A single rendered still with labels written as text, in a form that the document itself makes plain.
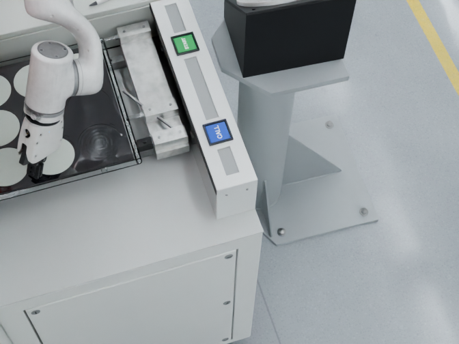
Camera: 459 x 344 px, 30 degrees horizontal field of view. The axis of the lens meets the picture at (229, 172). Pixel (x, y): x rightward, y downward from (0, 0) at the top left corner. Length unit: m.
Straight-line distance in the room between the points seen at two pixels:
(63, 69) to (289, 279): 1.31
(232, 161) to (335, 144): 1.19
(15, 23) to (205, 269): 0.74
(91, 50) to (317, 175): 1.35
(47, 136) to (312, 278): 1.23
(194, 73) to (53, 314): 0.65
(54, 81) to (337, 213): 1.40
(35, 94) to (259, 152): 0.96
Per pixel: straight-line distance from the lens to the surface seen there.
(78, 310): 2.06
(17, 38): 2.15
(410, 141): 3.11
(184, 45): 2.05
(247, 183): 1.86
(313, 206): 2.91
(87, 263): 1.94
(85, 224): 1.98
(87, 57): 1.80
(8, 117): 2.07
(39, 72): 1.76
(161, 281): 2.03
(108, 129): 2.01
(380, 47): 3.33
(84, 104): 2.06
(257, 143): 2.53
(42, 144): 1.86
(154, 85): 2.09
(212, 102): 1.97
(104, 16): 2.15
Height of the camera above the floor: 2.58
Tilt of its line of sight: 60 degrees down
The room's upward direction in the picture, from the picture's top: 2 degrees clockwise
